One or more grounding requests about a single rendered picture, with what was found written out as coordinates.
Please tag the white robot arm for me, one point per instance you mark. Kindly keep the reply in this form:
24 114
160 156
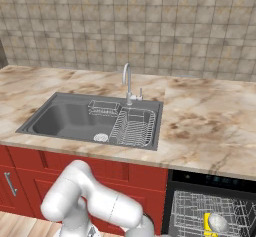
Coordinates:
100 204

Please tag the grey kitchen sink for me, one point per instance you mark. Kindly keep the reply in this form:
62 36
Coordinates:
70 119

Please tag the red false drawer front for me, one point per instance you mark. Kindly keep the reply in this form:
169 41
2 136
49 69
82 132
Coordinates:
110 169

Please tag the yellow cutlery basket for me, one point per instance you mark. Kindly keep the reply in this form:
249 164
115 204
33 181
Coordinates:
207 223

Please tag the black dishwasher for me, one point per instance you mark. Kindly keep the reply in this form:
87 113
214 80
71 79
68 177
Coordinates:
213 201

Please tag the silver sink tap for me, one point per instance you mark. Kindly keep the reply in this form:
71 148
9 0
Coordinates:
128 81

